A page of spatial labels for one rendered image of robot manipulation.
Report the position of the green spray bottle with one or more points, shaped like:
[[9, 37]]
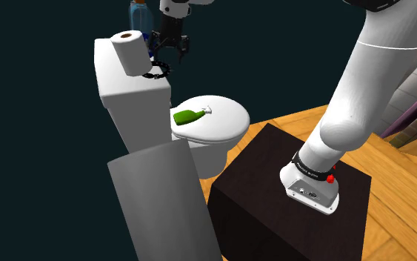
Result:
[[186, 116]]

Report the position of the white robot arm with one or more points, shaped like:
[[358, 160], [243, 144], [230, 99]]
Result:
[[367, 90]]

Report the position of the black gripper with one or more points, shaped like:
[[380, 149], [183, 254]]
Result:
[[171, 30]]

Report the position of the dark brown robot stand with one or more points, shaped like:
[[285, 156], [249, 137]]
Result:
[[262, 195]]

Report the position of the grey cylindrical bin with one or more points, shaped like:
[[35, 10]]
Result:
[[161, 202]]

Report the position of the clear blue bottle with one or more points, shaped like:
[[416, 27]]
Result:
[[140, 18]]

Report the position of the purple slanted beam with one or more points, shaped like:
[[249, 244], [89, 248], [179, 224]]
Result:
[[410, 112]]

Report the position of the white toilet paper roll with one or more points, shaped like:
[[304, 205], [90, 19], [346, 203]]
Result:
[[132, 54]]

